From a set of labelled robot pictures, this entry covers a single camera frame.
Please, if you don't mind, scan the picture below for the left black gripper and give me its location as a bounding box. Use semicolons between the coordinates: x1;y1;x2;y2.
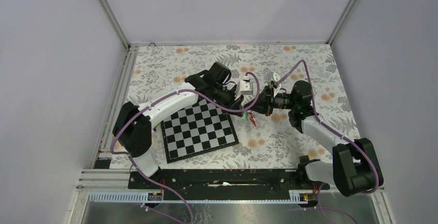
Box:
212;84;244;118

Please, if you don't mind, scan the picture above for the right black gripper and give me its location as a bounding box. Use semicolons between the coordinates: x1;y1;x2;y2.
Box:
244;84;297;117

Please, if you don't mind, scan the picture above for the key with green tag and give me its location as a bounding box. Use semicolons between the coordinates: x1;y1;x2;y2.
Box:
241;112;248;121

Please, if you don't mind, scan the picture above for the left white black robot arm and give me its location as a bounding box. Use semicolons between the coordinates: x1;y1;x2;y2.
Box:
111;62;253;188

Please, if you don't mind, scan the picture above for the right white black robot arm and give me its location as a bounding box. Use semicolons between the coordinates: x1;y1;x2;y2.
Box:
246;81;384;197

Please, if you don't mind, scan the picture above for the floral patterned table mat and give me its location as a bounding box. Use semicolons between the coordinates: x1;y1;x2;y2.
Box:
126;44;361;169

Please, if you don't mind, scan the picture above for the black white chessboard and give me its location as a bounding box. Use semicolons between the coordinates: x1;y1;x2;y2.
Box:
160;100;239;163

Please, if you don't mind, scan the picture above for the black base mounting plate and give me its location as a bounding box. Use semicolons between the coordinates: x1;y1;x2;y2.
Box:
128;169;321;199

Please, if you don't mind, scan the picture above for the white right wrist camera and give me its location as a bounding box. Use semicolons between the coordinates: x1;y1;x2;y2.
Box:
265;72;281;97

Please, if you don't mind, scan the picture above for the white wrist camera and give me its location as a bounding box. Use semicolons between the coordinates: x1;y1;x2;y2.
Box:
265;72;281;97
235;76;254;97

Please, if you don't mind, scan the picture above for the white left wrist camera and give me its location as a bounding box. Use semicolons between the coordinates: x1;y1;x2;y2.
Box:
235;76;254;97

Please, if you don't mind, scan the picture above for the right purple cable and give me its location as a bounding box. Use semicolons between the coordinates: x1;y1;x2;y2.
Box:
275;59;381;224

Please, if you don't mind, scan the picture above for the purple cable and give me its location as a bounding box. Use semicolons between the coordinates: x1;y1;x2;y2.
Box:
275;59;381;224
109;72;261;224

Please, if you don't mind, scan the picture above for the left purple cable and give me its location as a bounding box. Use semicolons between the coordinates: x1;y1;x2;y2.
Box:
109;72;261;224

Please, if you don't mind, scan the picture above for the grey slotted cable duct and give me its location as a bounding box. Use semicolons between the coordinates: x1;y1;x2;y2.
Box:
88;190;308;204

